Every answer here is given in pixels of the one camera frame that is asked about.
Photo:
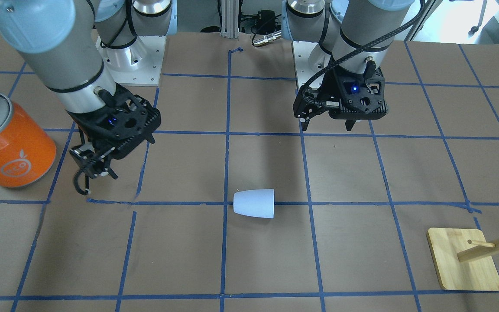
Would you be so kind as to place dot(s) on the orange can with grey lid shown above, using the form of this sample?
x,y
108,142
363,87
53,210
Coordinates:
x,y
26,151

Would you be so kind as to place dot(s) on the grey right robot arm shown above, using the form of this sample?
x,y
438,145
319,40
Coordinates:
x,y
73,46

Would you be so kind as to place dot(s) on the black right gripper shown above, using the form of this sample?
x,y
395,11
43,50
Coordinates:
x,y
85,131

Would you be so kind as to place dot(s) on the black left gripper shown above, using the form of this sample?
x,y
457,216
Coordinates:
x,y
333,88

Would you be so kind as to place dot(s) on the aluminium frame post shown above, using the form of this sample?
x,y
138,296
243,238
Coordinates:
x,y
229,18

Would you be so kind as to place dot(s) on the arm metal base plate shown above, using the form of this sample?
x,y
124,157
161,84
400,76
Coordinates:
x,y
137,65
309,59

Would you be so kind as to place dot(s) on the wooden mug stand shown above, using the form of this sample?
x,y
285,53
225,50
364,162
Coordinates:
x,y
463,259

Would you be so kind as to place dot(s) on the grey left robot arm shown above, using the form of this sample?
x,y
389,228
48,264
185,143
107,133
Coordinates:
x,y
354,36

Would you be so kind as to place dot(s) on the light blue plastic cup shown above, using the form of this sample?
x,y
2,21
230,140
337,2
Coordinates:
x,y
259,203

